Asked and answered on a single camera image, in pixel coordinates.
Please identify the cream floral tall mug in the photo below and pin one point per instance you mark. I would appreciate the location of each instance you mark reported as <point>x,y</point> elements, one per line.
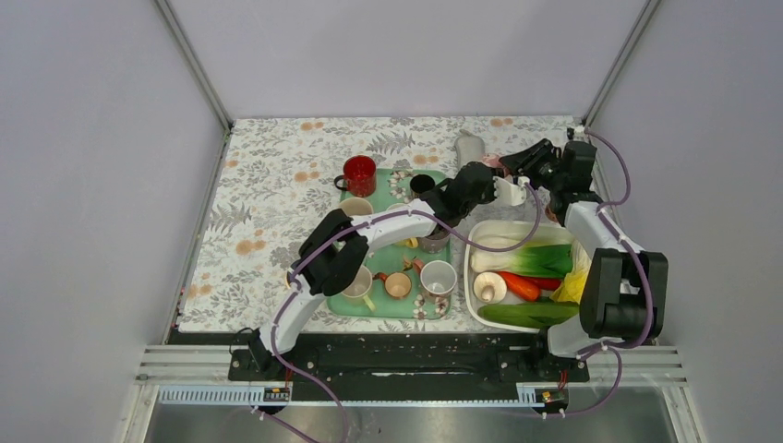
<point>356,207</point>

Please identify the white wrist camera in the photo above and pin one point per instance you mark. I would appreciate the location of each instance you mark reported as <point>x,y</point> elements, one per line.
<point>576,133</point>
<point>511,191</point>

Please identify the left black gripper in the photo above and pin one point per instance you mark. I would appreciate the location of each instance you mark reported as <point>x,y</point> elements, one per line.
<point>489,194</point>

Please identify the light green mug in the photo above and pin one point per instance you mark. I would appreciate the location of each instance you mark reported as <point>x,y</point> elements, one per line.
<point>359,292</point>

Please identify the bok choy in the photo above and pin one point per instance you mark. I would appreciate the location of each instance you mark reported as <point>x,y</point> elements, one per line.
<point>534,259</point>

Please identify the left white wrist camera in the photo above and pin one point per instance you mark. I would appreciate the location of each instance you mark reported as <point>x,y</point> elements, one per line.
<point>511,191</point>

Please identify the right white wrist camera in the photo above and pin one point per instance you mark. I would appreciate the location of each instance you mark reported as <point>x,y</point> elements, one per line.
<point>576,133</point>

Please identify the white mushroom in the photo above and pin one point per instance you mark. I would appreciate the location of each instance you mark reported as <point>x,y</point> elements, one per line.
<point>489,287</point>

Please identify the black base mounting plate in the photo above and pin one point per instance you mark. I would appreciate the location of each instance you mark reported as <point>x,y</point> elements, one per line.
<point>503,357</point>

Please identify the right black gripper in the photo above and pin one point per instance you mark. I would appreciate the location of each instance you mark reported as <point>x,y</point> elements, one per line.
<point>525,161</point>

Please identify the white rectangular basin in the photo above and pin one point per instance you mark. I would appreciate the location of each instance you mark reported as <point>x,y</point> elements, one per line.
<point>502,236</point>

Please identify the small orange mug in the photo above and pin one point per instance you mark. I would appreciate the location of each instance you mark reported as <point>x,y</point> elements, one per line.
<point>397,285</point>

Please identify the green floral tray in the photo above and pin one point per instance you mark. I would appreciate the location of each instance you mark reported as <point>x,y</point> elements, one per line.
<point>393,187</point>

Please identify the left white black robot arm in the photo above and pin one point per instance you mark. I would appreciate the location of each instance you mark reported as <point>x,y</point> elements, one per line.
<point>332,255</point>

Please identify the red mug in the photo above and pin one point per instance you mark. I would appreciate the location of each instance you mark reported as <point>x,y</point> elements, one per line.
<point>358,177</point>

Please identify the tall pink patterned mug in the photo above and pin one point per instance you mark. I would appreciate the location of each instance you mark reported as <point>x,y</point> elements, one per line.
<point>493,161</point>

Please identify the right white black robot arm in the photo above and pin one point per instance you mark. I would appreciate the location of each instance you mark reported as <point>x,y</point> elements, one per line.
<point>624,294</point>

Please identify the dark brown mug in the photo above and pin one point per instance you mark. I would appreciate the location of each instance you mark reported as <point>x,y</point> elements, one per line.
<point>420,184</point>

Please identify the mauve mug black handle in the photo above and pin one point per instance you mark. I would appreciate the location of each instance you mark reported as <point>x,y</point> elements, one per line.
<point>435,242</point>

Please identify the yellow napa cabbage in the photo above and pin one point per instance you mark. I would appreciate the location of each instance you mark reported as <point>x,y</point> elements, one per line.
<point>572,286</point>

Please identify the green cucumber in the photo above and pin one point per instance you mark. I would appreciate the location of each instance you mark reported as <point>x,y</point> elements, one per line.
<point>535,315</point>

